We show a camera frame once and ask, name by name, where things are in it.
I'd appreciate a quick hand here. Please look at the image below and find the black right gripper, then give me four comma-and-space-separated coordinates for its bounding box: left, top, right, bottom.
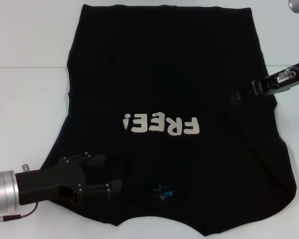
235, 62, 299, 101

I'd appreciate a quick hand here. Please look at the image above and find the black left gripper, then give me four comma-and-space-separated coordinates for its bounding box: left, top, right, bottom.
14, 151, 123, 207

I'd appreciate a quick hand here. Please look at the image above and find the black shirt with FREE print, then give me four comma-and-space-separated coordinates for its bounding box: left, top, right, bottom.
41, 2, 298, 237

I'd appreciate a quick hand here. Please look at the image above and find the right arm cable with connector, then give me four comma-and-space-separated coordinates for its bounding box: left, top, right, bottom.
278, 65, 299, 80

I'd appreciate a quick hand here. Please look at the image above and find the arm cable with connector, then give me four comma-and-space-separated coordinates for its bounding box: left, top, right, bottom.
0, 200, 39, 223
278, 65, 299, 80

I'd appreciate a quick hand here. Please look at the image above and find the left arm cable with connector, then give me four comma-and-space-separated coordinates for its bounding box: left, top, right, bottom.
0, 200, 39, 223

